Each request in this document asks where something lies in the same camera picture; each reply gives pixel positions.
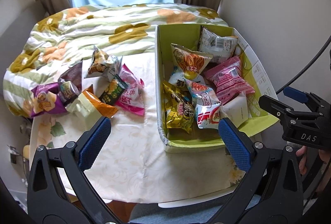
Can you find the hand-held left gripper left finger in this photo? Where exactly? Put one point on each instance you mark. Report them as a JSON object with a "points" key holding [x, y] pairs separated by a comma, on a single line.
{"points": [[94, 144]]}

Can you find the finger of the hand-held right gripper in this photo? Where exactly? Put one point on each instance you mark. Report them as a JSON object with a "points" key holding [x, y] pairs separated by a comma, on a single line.
{"points": [[294, 93], [276, 107]]}

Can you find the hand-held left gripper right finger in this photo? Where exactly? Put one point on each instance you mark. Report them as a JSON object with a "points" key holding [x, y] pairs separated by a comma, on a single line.
{"points": [[235, 145]]}

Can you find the plain white snack packet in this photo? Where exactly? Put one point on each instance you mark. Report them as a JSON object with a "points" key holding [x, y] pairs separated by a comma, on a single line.
{"points": [[238, 110]]}

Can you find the red white snack packet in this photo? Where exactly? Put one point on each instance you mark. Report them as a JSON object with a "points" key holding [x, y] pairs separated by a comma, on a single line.
{"points": [[206, 107]]}

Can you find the pink striped snack packet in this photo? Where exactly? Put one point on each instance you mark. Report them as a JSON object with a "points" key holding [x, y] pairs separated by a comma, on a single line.
{"points": [[227, 79]]}

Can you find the yellow black chip packet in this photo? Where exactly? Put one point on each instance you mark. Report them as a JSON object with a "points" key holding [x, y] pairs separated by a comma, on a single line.
{"points": [[177, 110]]}

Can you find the white blue snack packet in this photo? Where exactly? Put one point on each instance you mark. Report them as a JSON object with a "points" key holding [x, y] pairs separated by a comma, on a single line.
{"points": [[178, 82]]}

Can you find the white barcode snack packet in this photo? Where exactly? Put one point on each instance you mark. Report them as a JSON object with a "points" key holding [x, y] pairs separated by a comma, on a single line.
{"points": [[217, 43]]}

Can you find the orange yellow snack packet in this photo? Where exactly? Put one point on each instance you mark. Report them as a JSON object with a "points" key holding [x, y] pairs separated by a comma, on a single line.
{"points": [[188, 58]]}

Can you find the green cardboard box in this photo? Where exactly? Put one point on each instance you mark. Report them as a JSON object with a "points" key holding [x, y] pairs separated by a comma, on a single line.
{"points": [[181, 35]]}

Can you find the person's right hand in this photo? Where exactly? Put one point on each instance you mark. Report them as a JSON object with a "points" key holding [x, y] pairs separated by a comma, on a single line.
{"points": [[302, 160]]}

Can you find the floral tablecloth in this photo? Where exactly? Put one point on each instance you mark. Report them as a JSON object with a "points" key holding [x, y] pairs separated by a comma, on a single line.
{"points": [[129, 149]]}

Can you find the orange cream snack packet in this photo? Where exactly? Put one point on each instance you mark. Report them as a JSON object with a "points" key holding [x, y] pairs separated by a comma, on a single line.
{"points": [[90, 107]]}

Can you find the magenta snack packet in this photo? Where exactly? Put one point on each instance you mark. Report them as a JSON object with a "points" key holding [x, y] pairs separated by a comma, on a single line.
{"points": [[130, 100]]}

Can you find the green snack packet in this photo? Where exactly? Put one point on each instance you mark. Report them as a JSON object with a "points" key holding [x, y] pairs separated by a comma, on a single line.
{"points": [[112, 89]]}

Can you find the dark purple snack packet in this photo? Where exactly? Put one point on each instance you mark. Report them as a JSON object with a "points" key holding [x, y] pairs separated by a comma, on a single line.
{"points": [[71, 79]]}

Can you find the yellow object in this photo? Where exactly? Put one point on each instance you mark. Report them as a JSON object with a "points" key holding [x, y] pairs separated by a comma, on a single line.
{"points": [[25, 153]]}

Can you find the white round table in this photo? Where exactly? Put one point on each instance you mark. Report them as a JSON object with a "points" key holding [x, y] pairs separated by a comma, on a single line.
{"points": [[181, 203]]}

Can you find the silver chip packet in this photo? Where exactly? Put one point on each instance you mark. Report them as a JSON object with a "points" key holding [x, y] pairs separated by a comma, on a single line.
{"points": [[100, 63]]}

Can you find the small grey box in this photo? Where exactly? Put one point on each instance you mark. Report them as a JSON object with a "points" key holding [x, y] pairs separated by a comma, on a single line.
{"points": [[14, 154]]}

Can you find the person's blue grey clothing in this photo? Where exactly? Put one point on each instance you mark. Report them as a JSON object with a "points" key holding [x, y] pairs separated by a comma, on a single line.
{"points": [[155, 215]]}

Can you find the floral striped blanket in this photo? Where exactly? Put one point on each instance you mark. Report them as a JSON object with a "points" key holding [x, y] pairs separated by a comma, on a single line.
{"points": [[85, 30]]}

